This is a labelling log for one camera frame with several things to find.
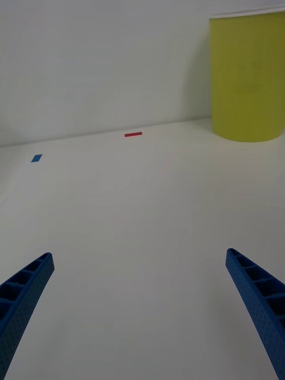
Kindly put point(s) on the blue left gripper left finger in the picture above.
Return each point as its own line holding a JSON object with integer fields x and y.
{"x": 20, "y": 302}

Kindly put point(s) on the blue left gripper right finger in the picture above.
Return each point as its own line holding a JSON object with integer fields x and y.
{"x": 261, "y": 302}

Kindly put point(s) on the yellow-green plastic bin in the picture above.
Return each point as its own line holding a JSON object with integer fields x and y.
{"x": 246, "y": 80}

